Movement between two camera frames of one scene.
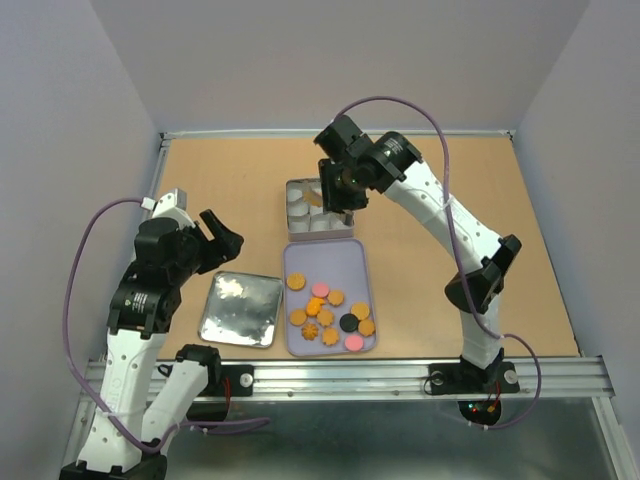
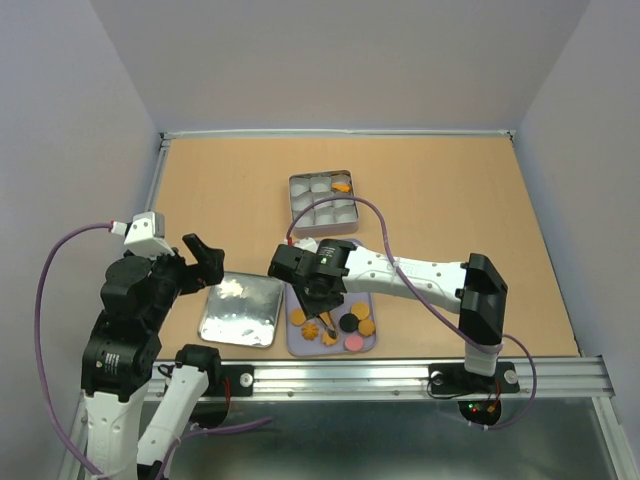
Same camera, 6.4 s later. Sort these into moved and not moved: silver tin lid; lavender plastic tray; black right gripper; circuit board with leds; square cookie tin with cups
Moved: black right gripper
Not moved: square cookie tin with cups; silver tin lid; lavender plastic tray; circuit board with leds
